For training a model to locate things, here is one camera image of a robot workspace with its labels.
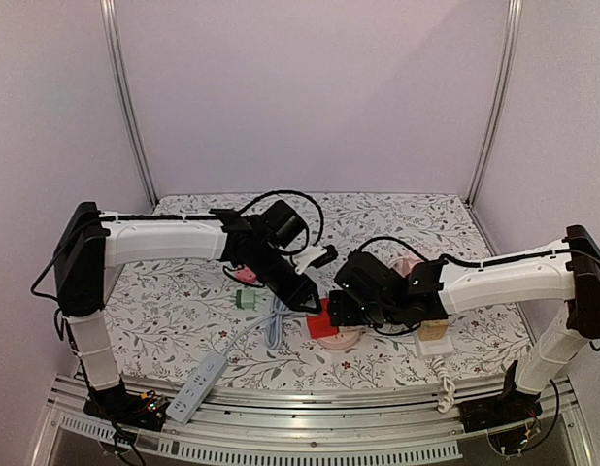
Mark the aluminium front rail base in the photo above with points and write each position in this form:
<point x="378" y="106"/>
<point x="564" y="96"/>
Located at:
<point x="393" y="426"/>

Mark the floral patterned table mat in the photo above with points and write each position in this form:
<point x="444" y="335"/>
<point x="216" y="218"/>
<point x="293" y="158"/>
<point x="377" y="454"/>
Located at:
<point x="164" y="317"/>

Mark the pink plug adapter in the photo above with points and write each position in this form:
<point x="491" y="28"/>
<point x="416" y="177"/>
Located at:
<point x="246" y="275"/>

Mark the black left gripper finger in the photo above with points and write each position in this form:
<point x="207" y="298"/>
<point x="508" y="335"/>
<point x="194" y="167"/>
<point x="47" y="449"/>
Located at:
<point x="311" y="299"/>
<point x="311" y="307"/>

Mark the pink cube adapter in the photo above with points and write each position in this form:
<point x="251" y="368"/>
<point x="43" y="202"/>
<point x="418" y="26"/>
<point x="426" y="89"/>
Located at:
<point x="403" y="265"/>

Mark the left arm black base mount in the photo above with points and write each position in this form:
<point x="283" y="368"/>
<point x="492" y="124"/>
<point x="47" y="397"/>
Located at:
<point x="144" y="411"/>

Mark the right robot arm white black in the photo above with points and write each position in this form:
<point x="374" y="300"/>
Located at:
<point x="566" y="270"/>

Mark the beige cube adapter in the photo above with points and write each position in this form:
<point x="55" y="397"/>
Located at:
<point x="433" y="330"/>

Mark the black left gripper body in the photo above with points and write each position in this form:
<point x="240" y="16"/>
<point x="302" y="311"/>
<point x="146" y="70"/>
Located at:
<point x="267" y="268"/>

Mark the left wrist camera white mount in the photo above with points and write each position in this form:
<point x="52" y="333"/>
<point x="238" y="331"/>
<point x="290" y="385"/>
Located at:
<point x="315" y="257"/>

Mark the red cube adapter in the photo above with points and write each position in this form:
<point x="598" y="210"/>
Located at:
<point x="320" y="326"/>

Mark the round pink socket base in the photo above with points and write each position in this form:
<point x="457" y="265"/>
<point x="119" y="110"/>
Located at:
<point x="343" y="340"/>

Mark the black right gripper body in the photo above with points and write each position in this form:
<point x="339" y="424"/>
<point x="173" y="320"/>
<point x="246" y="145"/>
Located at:
<point x="342" y="301"/>

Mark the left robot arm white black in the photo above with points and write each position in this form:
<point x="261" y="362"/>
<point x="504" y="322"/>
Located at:
<point x="94" y="241"/>

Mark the light green plug adapter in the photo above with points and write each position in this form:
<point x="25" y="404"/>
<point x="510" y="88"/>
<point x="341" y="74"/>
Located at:
<point x="248" y="300"/>

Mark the grey blue power strip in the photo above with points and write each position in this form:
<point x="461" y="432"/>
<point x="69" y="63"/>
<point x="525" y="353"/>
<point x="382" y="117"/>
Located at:
<point x="197" y="387"/>

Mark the left aluminium frame post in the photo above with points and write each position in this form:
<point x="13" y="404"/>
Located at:
<point x="125" y="100"/>

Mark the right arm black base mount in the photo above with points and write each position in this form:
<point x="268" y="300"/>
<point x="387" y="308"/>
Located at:
<point x="498" y="410"/>

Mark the right aluminium frame post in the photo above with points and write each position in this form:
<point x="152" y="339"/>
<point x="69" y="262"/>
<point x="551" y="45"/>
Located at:
<point x="500" y="92"/>

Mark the aluminium frame post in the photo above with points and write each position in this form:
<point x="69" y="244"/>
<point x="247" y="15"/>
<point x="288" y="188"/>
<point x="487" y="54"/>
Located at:
<point x="500" y="92"/>
<point x="125" y="100"/>

